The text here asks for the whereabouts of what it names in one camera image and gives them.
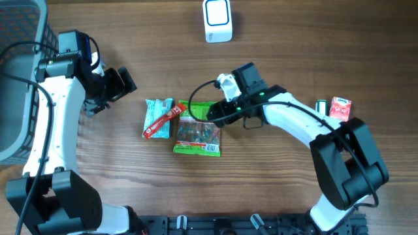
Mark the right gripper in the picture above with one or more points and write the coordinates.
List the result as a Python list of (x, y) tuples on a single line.
[(217, 107)]

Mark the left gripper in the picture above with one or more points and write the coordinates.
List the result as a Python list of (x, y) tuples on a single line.
[(118, 84)]

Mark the green candy bag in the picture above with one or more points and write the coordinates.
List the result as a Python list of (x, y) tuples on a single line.
[(196, 137)]

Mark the red snack bar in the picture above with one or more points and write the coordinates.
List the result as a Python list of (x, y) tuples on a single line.
[(156, 125)]

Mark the green white boxed item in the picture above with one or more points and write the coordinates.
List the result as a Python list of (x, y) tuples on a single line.
[(321, 106)]

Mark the small orange white packet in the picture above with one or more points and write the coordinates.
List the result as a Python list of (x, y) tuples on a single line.
[(340, 108)]

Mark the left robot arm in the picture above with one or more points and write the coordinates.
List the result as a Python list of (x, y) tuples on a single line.
[(51, 197)]

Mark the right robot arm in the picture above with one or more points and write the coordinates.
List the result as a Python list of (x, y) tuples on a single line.
[(347, 162)]

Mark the white barcode scanner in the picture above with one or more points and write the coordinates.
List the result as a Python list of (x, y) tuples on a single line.
[(218, 24)]

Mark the grey plastic shopping basket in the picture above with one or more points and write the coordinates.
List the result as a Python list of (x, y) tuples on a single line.
[(26, 38)]

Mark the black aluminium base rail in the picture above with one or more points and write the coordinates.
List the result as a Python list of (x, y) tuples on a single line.
[(283, 224)]

